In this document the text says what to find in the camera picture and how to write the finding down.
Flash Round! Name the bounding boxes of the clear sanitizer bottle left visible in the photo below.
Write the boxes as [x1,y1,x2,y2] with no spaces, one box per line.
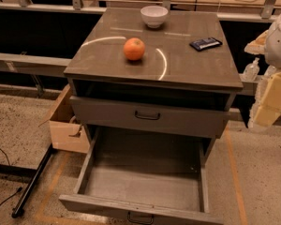
[243,57,259,82]

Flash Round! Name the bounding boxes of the black floor cable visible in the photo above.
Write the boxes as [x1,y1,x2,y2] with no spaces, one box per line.
[0,139,24,218]

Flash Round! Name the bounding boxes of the cardboard box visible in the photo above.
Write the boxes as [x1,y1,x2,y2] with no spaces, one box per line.
[41,85,90,154]

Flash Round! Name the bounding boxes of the white ceramic bowl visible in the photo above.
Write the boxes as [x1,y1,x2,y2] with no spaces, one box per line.
[140,6,169,28]

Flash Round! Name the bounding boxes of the clear sanitizer bottle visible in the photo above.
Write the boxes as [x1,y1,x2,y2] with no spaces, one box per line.
[264,65,276,77]
[243,57,259,82]

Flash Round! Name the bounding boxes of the open bottom drawer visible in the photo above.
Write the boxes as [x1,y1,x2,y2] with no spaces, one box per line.
[59,127,224,225]

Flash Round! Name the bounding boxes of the closed middle drawer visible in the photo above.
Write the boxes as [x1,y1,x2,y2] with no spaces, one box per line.
[70,96,229,138]

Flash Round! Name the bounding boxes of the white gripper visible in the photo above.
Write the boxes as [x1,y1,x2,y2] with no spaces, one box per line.
[244,14,281,128]

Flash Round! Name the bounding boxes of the black metal floor stand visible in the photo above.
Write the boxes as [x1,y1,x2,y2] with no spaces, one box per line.
[0,144,54,218]

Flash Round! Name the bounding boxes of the grey wooden drawer cabinet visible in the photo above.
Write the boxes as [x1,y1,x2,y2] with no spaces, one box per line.
[63,7,244,148]

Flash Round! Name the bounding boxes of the clear sanitizer bottle right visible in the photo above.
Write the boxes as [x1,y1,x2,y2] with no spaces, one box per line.
[264,65,276,77]

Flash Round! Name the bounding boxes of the orange fruit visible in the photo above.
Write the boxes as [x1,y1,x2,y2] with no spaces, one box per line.
[124,37,145,61]

